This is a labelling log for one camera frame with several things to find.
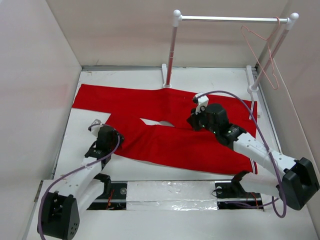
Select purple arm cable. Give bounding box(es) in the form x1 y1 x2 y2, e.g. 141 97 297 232
36 123 121 240
197 90 287 218

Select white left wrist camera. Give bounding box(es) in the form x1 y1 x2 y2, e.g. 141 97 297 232
88 119 103 137

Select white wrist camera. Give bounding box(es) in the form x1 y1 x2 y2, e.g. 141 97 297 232
192 92 209 115
88 119 103 137

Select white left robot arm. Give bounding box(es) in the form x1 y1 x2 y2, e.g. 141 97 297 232
37 121 125 240

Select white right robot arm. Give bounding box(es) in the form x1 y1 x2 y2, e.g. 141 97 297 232
187 103 320 210

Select pink wire hanger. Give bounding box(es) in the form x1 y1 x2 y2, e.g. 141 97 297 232
240 16 282 90

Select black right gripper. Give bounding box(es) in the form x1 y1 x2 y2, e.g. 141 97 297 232
186 105 218 135

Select white metal clothes rack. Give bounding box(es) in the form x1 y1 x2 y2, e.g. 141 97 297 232
161 9 299 94

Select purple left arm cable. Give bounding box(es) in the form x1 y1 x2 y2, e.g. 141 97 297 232
36 123 121 240

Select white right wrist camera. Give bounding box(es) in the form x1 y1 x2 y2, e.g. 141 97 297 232
192 92 209 115

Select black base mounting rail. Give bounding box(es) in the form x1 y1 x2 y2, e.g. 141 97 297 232
89 180 262 211

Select red trousers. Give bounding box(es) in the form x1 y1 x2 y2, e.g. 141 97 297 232
73 84 258 175

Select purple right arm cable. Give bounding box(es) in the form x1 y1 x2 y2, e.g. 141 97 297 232
197 90 287 218

